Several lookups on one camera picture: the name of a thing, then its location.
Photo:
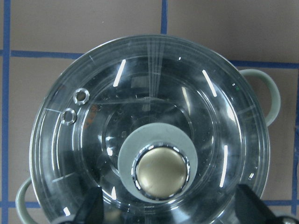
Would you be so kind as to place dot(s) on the glass pot lid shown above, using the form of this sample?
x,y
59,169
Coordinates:
x,y
153,54

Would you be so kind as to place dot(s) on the pale green cooking pot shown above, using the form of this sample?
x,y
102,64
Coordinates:
x,y
165,148

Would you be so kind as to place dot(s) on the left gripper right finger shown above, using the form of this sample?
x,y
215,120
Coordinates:
x,y
249,208

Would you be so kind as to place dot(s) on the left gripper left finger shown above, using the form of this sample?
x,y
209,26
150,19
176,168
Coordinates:
x,y
91,210

